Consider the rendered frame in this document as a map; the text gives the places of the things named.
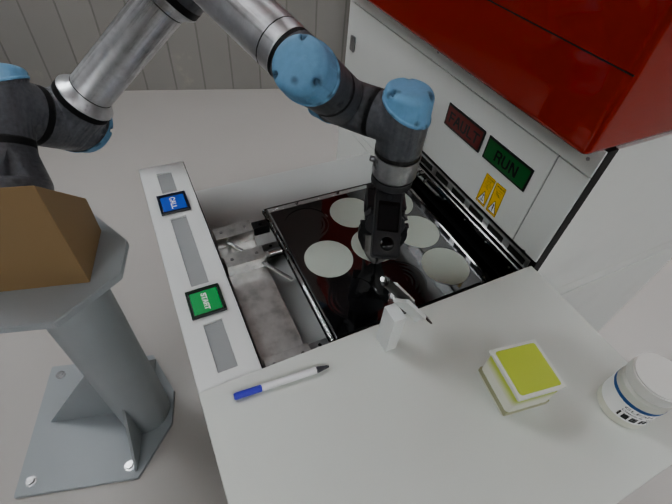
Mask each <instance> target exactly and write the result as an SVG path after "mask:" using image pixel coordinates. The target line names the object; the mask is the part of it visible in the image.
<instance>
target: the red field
mask: <svg viewBox="0 0 672 504"><path fill-rule="evenodd" d="M445 123H446V124H448V125H449V126H450V127H451V128H452V129H453V130H454V131H456V132H457V133H458V134H459V135H460V136H461V137H462V138H464V139H465V140H466V141H467V142H468V143H469V144H470V145H472V146H473V147H474V148H475V149H476V150H477V149H478V147H479V144H480V141H481V139H482V136H483V133H484V132H482V131H481V130H480V129H479V128H477V127H476V126H475V125H474V124H473V123H471V122H470V121H469V120H468V119H467V118H465V117H464V116H463V115H462V114H460V113H459V112H458V111H457V110H456V109H454V108H453V107H452V106H451V105H450V108H449V111H448V114H447V118H446V121H445Z"/></svg>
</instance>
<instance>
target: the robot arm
mask: <svg viewBox="0 0 672 504"><path fill-rule="evenodd" d="M203 12H205V13H206V14H208V15H209V16H210V17H211V18H212V19H213V20H214V21H215V22H216V23H217V24H218V25H219V26H220V27H221V28H222V29H223V30H224V31H225V32H226V33H227V34H228V35H229V36H230V37H231V38H232V39H233V40H234V41H235V42H237V43H238V44H239V45H240V46H241V47H242V48H243V49H244V50H245V51H246V52H247V53H248V54H249V55H250V56H251V57H252V58H253V59H254V60H255V61H256V62H257V63H258V64H259V65H260V66H261V67H262V68H263V69H265V70H266V71H267V72H268V73H269V74H270V75H271V76H272V77H273V78H274V80H275V83H276V85H277V86H278V88H279V89H280V90H281V91H282V92H283V93H284V94H285V95H286V96H287V97H288V98H289V99H290V100H292V101H293V102H295V103H297V104H299V105H302V106H305V107H306V108H308V111H309V113H310V114H311V115H312V116H314V117H316V118H318V119H320V120H321V121H323V122H325V123H328V124H334V125H336V126H339V127H342V128H344V129H347V130H350V131H353V132H355V133H358V134H361V135H363V136H366V137H370V138H373V139H375V140H376V143H375V150H374V151H375V152H374V155H375V156H372V155H371V156H370V158H369V160H370V161H371V162H373V164H372V175H371V182H372V184H367V187H366V194H365V200H364V215H365V220H360V225H359V227H358V239H359V242H360V244H361V246H362V249H363V250H364V252H365V254H366V256H367V258H368V259H369V260H370V261H371V262H372V263H373V264H379V263H381V262H382V261H384V260H385V259H389V260H396V259H397V258H398V257H399V253H400V247H401V245H402V244H403V243H404V242H405V240H406V238H407V230H408V228H409V224H408V223H405V221H407V220H408V217H407V215H406V214H405V210H406V209H407V206H406V198H405V192H407V191H408V190H410V188H411V187H412V183H413V181H414V179H415V178H416V174H417V170H418V167H419V163H420V159H421V153H422V150H423V146H424V142H425V138H426V135H427V131H428V127H429V126H430V124H431V120H432V118H431V114H432V110H433V105H434V100H435V96H434V92H433V90H432V89H431V87H430V86H429V85H427V84H426V83H424V82H422V81H420V80H417V79H413V78H412V79H407V78H396V79H393V80H391V81H389V82H388V83H387V85H386V86H385V88H381V87H377V86H374V85H371V84H368V83H365V82H362V81H360V80H358V79H357V78H356V77H355V76H354V75H353V74H352V73H351V72H350V71H349V70H348V68H347V67H346V66H345V65H344V64H343V63H342V62H341V61H340V60H339V59H338V58H337V57H336V56H335V54H334V52H333V51H332V50H331V49H330V47H329V46H328V45H327V44H325V43H324V42H323V41H321V40H319V39H317V38H316V37H314V36H313V35H312V34H311V33H310V32H309V31H307V30H306V28H305V27H304V26H302V25H301V24H300V23H299V22H298V21H297V20H296V19H295V18H294V17H293V16H292V15H290V14H289V13H288V12H287V11H286V10H285V9H284V8H283V7H282V6H281V5H280V4H278V3H277V2H276V1H275V0H128V2H127V3H126V4H125V6H124V7H123V8H122V9H121V11H120V12H119V13H118V15H117V16H116V17H115V18H114V20H113V21H112V22H111V24H110V25H109V26H108V27H107V29H106V30H105V31H104V33H103V34H102V35H101V36H100V38H99V39H98V40H97V41H96V43H95V44H94V45H93V47H92V48H91V49H90V50H89V52H88V53H87V54H86V56H85V57H84V58H83V59H82V61H81V62H80V63H79V65H78V66H77V67H76V68H75V70H74V71H73V72H72V73H71V74H60V75H58V76H57V77H56V78H55V80H54V81H53V82H52V83H51V85H50V86H49V87H43V86H40V85H36V84H33V83H30V82H29V80H30V76H29V75H28V72H27V71H26V70H25V69H23V68H21V67H19V66H16V65H12V64H7V63H0V188H2V187H17V186H32V185H34V186H38V187H42V188H46V189H50V190H54V184H53V182H52V180H51V178H50V176H49V174H48V172H47V170H46V168H45V166H44V164H43V162H42V160H41V158H40V156H39V152H38V146H42V147H48V148H55V149H61V150H65V151H69V152H74V153H81V152H83V153H91V152H95V151H97V150H99V149H101V148H102V147H103V146H105V144H106V143H107V142H108V141H109V139H110V137H111V135H112V132H110V129H113V119H112V117H113V109H112V104H113V103H114V102H115V101H116V100H117V99H118V97H119V96H120V95H121V94H122V93H123V92H124V90H125V89H126V88H127V87H128V86H129V84H130V83H131V82H132V81H133V80H134V79H135V77H136V76H137V75H138V74H139V73H140V72H141V70H142V69H143V68H144V67H145V66H146V65H147V63H148V62H149V61H150V60H151V59H152V58H153V56H154V55H155V54H156V53H157V52H158V51H159V49H160V48H161V47H162V46H163V45H164V44H165V42H166V41H167V40H168V39H169V38H170V37H171V35H172V34H173V33H174V32H175V31H176V30H177V28H178V27H179V26H180V25H181V24H182V23H183V22H193V23H194V22H196V21H197V19H198V18H199V17H200V16H201V15H202V14H203ZM372 187H374V188H372ZM54 191H55V190H54Z"/></svg>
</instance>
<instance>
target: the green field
mask: <svg viewBox="0 0 672 504"><path fill-rule="evenodd" d="M484 157H485V158H487V159H488V160H489V161H490V162H491V163H492V164H493V165H495V166H496V167H497V168H498V169H499V170H500V171H501V172H503V173H504V174H505V175H506V176H507V177H508V178H509V179H511V180H512V181H513V182H514V183H515V184H516V185H517V186H519V187H520V188H521V189H522V188H523V186H524V184H525V182H526V180H527V179H528V177H529V175H530V173H531V171H530V170H529V169H527V168H526V167H525V166H524V165H523V164H521V163H520V162H519V161H518V160H516V159H515V158H514V157H513V156H512V155H510V154H509V153H508V152H507V151H505V150H504V149H503V148H502V147H501V146H499V145H498V144H497V143H496V142H495V141H493V140H492V139H491V138H490V141H489V143H488V146H487V148H486V151H485V153H484Z"/></svg>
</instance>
